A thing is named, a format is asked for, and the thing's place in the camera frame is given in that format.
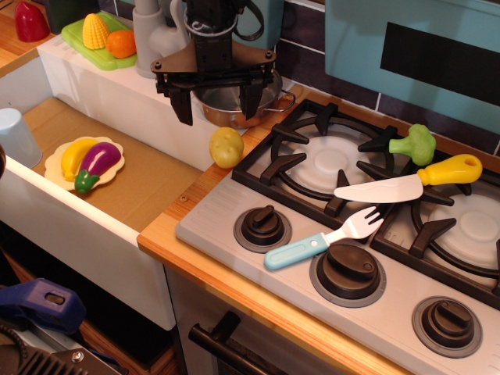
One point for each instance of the black oven door handle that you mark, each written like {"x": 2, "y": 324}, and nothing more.
{"x": 215, "y": 343}

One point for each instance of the green cutting board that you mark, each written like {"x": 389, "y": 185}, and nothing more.
{"x": 72, "y": 34}

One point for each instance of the yellow toy banana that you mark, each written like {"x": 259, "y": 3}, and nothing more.
{"x": 74, "y": 155}

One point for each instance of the grey toy stove top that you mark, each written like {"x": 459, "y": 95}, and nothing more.
{"x": 386, "y": 325}

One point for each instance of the black burner grate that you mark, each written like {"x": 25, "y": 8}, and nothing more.
{"x": 314, "y": 150}
{"x": 427, "y": 257}

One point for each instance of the black stove knob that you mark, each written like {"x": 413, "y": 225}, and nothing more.
{"x": 348, "y": 276}
{"x": 262, "y": 229}
{"x": 447, "y": 327}

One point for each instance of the white toy sink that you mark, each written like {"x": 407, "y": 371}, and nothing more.
{"x": 62, "y": 97}

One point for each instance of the black left stove knob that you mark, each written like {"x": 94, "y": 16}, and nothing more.
{"x": 262, "y": 229}

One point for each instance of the cream scalloped plate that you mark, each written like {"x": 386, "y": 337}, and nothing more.
{"x": 53, "y": 170}

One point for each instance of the light blue cup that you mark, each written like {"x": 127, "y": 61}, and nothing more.
{"x": 17, "y": 139}

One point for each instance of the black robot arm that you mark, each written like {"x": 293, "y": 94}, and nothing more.
{"x": 219, "y": 19}

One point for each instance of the yellow toy corn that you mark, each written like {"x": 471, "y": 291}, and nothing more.
{"x": 94, "y": 32}

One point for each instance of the orange toy fruit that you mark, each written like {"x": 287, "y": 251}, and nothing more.
{"x": 121, "y": 44}

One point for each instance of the steel pot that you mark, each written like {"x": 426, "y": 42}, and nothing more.
{"x": 221, "y": 106}

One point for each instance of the blue clamp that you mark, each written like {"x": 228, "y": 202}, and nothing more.
{"x": 43, "y": 303}

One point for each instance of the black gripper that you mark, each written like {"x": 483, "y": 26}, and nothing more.
{"x": 214, "y": 62}

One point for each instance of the yellow toy potato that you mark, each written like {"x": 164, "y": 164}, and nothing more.
{"x": 226, "y": 147}

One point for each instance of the yellow handled toy knife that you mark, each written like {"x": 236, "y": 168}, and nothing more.
{"x": 459, "y": 169}

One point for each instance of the blue handled toy fork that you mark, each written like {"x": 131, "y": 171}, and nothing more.
{"x": 359, "y": 225}

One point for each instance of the green toy broccoli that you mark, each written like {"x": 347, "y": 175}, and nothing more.
{"x": 419, "y": 145}

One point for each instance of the grey toy faucet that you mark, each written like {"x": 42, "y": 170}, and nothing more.
{"x": 153, "y": 38}

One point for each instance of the black right stove knob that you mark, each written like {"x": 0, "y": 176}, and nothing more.
{"x": 447, "y": 327}

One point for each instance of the purple toy eggplant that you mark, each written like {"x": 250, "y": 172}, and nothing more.
{"x": 98, "y": 160}

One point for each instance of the red toy pepper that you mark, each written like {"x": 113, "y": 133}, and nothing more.
{"x": 30, "y": 23}

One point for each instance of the black middle stove knob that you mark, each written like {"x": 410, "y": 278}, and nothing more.
{"x": 348, "y": 276}

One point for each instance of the black left burner grate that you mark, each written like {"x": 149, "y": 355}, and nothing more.
{"x": 314, "y": 150}

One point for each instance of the black right burner grate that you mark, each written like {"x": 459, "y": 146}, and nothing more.
{"x": 427, "y": 257}

